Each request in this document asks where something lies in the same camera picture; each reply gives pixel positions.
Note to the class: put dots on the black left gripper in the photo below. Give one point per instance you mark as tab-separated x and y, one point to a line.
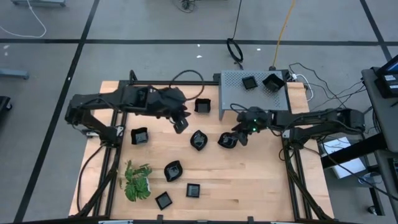
164	101

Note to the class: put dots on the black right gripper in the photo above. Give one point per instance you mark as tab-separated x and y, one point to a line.
259	123

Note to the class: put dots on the black leaf-shaped mini plate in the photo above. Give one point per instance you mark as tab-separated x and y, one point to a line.
226	140
198	140
173	171

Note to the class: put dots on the black deep square mini plate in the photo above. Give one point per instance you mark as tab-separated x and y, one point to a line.
202	106
273	83
139	137

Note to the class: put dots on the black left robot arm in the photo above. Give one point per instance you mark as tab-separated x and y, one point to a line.
93	104

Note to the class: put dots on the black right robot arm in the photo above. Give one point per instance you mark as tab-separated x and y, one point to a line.
311	119

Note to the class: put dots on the grey perforated metal riser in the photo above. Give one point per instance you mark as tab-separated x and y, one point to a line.
236	93

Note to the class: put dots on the green artificial plant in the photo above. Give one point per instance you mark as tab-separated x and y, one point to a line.
136	186

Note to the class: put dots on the white paper box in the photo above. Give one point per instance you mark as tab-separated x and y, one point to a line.
349	168

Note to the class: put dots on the black desk beam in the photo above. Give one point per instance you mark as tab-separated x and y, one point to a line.
354	151

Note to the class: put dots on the grey desk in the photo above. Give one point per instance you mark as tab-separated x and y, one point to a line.
384	118

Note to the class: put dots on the black caster wheel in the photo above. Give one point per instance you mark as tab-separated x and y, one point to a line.
372	210

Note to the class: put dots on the black computer monitor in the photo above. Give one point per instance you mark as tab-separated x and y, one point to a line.
388	81

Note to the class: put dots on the grey desk foot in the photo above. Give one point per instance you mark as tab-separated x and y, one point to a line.
14	74
37	2

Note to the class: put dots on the black caster base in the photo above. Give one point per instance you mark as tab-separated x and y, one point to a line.
3	104

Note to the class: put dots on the black aluminium table frame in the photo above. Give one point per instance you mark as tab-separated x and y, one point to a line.
146	82

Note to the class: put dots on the black arched frame bracket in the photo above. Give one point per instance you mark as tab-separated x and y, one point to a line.
136	80

